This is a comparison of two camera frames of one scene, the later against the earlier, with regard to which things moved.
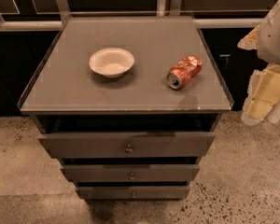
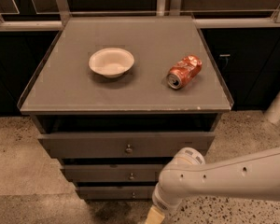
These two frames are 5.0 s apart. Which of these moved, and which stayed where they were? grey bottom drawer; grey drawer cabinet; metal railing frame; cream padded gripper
Moved: cream padded gripper
Stayed: grey drawer cabinet; grey bottom drawer; metal railing frame
